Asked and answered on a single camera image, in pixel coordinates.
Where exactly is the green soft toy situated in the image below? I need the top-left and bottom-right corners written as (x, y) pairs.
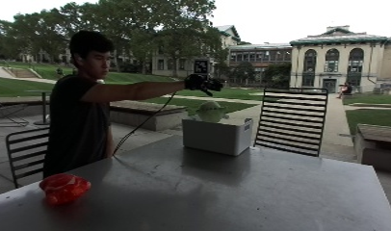
top-left (195, 100), bottom-right (231, 123)

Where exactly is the the person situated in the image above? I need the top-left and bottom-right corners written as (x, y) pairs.
top-left (42, 30), bottom-right (224, 179)

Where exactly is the black glove cable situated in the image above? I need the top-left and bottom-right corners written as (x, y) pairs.
top-left (111, 91), bottom-right (178, 157)

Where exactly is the stone bench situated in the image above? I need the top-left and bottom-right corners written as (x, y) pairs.
top-left (107, 99), bottom-right (190, 132)
top-left (353, 123), bottom-right (391, 174)

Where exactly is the white plastic bin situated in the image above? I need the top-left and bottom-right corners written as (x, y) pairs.
top-left (180, 115), bottom-right (255, 157)

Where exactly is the white marker cube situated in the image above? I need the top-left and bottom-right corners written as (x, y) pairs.
top-left (192, 59), bottom-right (211, 76)

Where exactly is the black slatted metal chair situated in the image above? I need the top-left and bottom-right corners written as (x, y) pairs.
top-left (252, 87), bottom-right (329, 158)
top-left (5, 126), bottom-right (51, 190)
top-left (0, 94), bottom-right (30, 127)

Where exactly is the round pedestal table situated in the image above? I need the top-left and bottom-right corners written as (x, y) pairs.
top-left (23, 89), bottom-right (53, 126)

